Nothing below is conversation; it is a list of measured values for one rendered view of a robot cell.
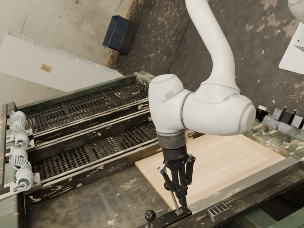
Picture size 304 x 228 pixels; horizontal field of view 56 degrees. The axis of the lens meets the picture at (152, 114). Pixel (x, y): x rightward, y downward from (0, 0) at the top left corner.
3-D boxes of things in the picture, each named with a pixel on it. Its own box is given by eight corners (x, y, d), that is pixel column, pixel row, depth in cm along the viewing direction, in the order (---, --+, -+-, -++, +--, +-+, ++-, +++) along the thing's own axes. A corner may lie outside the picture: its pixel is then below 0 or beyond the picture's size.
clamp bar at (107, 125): (189, 109, 197) (185, 75, 187) (5, 174, 158) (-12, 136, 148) (182, 105, 205) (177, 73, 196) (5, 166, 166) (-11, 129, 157)
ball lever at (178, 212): (187, 214, 102) (173, 178, 103) (177, 219, 101) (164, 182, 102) (182, 212, 106) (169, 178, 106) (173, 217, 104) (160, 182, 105)
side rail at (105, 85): (137, 85, 284) (135, 75, 280) (21, 121, 248) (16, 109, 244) (134, 84, 291) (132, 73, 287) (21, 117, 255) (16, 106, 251)
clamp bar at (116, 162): (227, 130, 162) (225, 90, 152) (3, 220, 123) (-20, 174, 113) (216, 124, 170) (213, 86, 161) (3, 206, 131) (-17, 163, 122)
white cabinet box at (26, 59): (126, 78, 530) (6, 34, 428) (115, 106, 540) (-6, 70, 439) (116, 70, 582) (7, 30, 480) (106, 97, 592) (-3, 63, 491)
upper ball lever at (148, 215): (156, 231, 100) (159, 216, 90) (146, 236, 98) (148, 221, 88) (151, 221, 102) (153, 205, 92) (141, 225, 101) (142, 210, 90)
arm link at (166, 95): (145, 131, 84) (184, 139, 76) (135, 81, 78) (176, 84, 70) (166, 116, 92) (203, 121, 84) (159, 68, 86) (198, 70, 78)
